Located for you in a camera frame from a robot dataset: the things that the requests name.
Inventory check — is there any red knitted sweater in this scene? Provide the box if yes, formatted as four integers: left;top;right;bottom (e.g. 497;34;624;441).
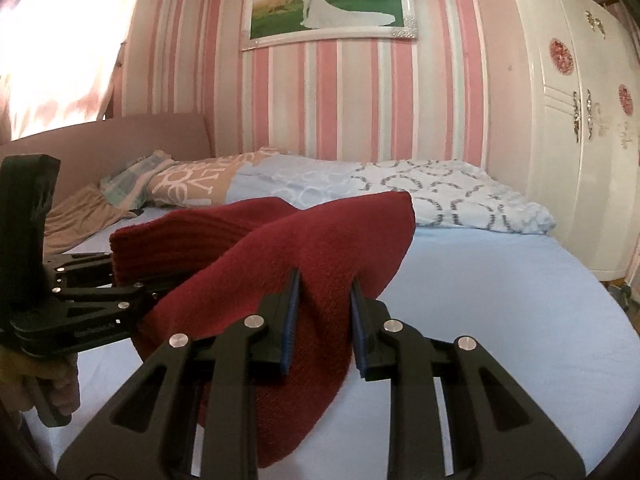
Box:
108;190;418;469

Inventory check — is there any person's left hand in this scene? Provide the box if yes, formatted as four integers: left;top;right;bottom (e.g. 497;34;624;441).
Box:
0;343;82;418

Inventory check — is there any brown pillow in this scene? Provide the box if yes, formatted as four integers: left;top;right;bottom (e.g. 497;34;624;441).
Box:
43;184;136;256

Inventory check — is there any light blue bed sheet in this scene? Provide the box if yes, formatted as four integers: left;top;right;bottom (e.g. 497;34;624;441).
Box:
23;226;639;479

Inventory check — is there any plaid pastel pillow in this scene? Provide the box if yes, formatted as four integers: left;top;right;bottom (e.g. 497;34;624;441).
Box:
99;150;177;210

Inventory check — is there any pink bed headboard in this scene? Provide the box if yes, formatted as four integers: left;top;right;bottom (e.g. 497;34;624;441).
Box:
1;113;214;205

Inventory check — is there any patterned blue white quilt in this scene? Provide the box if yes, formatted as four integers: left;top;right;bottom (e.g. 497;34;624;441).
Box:
144;146;558;236

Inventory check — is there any pink window curtain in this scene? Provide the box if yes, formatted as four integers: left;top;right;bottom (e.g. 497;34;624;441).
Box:
1;0;137;143

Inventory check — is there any white wardrobe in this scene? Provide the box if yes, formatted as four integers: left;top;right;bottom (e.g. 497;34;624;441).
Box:
477;0;639;281

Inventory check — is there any framed wedding photo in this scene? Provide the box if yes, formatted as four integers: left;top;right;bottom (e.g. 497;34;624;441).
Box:
241;0;418;51

